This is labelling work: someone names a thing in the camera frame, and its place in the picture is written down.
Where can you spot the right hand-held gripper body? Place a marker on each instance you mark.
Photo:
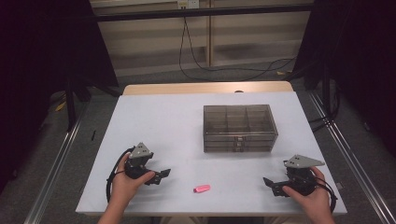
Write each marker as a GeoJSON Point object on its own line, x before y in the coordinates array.
{"type": "Point", "coordinates": [300, 180]}

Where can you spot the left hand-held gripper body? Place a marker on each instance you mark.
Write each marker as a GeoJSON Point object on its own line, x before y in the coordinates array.
{"type": "Point", "coordinates": [140, 152]}

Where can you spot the small pink eraser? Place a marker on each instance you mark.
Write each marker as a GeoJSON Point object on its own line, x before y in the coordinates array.
{"type": "Point", "coordinates": [202, 188]}

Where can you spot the smoky transparent drawer organizer box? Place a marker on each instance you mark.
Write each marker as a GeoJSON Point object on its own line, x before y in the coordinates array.
{"type": "Point", "coordinates": [239, 121]}

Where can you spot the person's right hand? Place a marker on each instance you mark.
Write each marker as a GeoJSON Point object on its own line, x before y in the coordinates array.
{"type": "Point", "coordinates": [314, 202]}

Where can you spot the person's left hand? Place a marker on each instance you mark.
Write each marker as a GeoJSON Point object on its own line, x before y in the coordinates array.
{"type": "Point", "coordinates": [124, 188]}

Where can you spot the white table mat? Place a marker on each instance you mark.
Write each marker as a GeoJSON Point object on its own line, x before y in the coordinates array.
{"type": "Point", "coordinates": [155, 124]}

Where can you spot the small grey floor object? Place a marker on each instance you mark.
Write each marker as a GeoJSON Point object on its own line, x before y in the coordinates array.
{"type": "Point", "coordinates": [339, 186]}

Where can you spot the small black floor object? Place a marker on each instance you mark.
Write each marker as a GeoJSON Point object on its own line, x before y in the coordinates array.
{"type": "Point", "coordinates": [93, 135]}

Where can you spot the black stand leg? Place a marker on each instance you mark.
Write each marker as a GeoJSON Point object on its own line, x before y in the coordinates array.
{"type": "Point", "coordinates": [70, 105]}
{"type": "Point", "coordinates": [326, 93]}

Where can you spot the yellow floor tape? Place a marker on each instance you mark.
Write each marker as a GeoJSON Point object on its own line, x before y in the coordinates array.
{"type": "Point", "coordinates": [280, 73]}

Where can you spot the black curtain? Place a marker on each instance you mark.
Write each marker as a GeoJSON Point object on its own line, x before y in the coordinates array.
{"type": "Point", "coordinates": [358, 46]}
{"type": "Point", "coordinates": [46, 62]}

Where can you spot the black horizontal bar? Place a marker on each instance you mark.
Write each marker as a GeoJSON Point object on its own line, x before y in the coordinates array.
{"type": "Point", "coordinates": [202, 12]}

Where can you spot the metal floor rail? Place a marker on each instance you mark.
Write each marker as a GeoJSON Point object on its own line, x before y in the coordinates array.
{"type": "Point", "coordinates": [358, 165]}
{"type": "Point", "coordinates": [56, 168]}

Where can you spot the wall power socket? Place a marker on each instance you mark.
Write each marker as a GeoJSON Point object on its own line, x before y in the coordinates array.
{"type": "Point", "coordinates": [188, 3]}

